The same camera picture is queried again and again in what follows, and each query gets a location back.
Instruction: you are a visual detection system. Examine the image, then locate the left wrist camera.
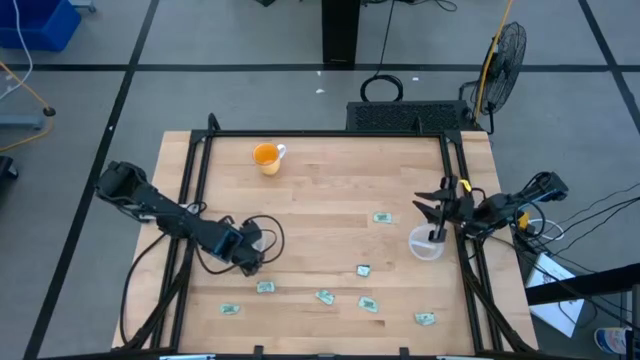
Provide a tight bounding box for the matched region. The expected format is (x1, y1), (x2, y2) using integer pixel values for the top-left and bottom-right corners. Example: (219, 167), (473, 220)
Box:
(209, 230), (246, 262)

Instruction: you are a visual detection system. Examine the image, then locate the blue white shoe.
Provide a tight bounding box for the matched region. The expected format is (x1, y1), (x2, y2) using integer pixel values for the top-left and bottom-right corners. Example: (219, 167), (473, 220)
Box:
(593, 327), (632, 355)

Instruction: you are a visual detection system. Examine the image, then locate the black floor fan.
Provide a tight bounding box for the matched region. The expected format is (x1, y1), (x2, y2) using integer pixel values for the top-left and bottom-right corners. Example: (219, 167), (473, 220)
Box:
(459, 21), (528, 135)

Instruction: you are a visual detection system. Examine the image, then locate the black aluminium table frame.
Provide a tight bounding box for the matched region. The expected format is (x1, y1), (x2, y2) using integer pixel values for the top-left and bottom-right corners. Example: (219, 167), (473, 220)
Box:
(112, 112), (539, 359)

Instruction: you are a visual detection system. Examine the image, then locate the thin white cable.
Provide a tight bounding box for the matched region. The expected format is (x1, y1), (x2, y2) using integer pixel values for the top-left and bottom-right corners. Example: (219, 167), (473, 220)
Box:
(0, 0), (34, 101)

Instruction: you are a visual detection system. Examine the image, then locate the black arm base cable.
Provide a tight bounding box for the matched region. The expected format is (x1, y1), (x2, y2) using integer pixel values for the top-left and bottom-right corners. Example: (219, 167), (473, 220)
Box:
(119, 232), (169, 346)

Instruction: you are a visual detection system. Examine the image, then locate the coiled black cable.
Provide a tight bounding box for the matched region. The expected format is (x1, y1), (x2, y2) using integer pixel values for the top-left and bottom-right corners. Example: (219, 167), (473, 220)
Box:
(359, 0), (404, 104)

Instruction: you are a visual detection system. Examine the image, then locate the black caster foot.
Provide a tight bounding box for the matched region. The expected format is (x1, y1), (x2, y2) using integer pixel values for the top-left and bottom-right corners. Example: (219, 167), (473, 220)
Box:
(0, 155), (20, 181)

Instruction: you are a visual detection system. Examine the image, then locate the orange floor cable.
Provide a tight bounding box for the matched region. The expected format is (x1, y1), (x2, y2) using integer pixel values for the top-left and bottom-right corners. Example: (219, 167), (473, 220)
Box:
(0, 60), (55, 154)

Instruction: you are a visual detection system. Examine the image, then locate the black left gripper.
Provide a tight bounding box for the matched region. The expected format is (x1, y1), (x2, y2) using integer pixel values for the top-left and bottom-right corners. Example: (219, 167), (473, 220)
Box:
(227, 218), (265, 278)

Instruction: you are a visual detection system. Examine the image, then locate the white coiled cable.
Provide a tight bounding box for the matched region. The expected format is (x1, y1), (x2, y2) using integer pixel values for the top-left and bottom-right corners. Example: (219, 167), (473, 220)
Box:
(527, 217), (566, 242)

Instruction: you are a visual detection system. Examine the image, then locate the black metal beam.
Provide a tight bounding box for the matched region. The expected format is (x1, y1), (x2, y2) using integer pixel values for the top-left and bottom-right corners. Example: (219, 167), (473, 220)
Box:
(524, 263), (640, 306)

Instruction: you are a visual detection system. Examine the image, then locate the white paper box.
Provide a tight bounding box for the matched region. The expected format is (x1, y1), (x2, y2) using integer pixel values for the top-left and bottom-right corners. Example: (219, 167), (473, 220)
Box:
(525, 252), (585, 339)

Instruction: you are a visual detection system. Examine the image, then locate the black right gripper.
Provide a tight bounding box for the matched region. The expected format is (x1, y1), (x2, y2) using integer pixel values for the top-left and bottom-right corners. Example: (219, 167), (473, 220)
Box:
(412, 175), (477, 243)

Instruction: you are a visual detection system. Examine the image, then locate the yellow cable by fan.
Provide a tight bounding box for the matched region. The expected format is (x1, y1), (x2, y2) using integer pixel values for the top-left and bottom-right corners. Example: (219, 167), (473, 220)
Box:
(473, 0), (515, 121)

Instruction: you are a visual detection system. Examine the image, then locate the orange mug with white handle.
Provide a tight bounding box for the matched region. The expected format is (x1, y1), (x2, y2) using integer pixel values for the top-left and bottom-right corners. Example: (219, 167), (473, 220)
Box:
(251, 142), (288, 177)

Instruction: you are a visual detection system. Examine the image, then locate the black floor cable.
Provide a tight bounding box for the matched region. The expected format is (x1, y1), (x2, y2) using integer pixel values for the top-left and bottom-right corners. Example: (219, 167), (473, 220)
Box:
(554, 197), (640, 256)
(552, 182), (640, 236)

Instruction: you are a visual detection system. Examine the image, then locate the blue plastic bin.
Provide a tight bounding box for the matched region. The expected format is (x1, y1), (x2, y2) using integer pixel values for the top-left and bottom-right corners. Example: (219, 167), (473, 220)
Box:
(0, 0), (83, 53)

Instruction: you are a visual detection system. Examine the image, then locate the grey stand foot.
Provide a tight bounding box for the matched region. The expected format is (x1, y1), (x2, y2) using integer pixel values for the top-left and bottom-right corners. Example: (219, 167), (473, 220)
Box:
(0, 114), (45, 131)

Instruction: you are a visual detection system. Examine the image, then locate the black perforated computer case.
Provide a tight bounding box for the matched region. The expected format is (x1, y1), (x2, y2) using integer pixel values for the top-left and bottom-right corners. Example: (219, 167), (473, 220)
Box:
(345, 99), (476, 133)

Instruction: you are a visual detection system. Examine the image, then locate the black gripper loop cable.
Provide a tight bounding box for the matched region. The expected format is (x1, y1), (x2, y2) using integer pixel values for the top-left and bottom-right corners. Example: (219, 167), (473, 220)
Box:
(194, 213), (286, 276)

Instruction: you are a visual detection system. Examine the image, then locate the black square post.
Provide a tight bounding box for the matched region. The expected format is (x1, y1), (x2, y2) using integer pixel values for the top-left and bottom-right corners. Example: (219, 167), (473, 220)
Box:
(321, 0), (362, 66)

